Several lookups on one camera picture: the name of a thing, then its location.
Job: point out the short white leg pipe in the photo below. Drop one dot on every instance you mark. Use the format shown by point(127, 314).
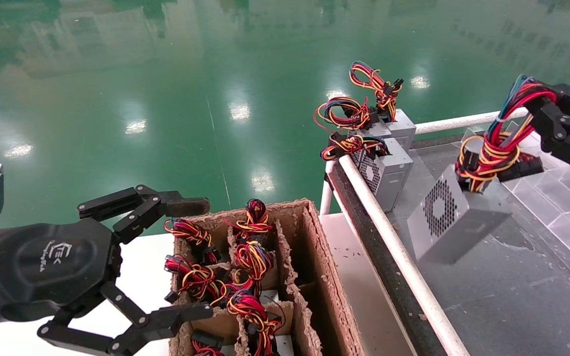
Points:
point(325, 198)

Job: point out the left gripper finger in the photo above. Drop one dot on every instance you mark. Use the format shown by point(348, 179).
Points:
point(166, 316)
point(186, 206)

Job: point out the white cross rail pipe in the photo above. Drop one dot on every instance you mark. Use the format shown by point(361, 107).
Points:
point(463, 121)

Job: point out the long white rail pipe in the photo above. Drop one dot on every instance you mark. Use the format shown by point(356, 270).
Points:
point(403, 257)

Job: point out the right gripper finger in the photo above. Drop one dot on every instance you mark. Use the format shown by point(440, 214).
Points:
point(562, 93)
point(552, 126)

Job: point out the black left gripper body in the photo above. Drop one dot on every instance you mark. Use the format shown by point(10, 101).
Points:
point(42, 267)

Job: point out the brown cardboard divider box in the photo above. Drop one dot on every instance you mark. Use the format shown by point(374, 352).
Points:
point(324, 277)

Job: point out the dark conveyor table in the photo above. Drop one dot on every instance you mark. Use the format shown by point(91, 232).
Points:
point(512, 306)

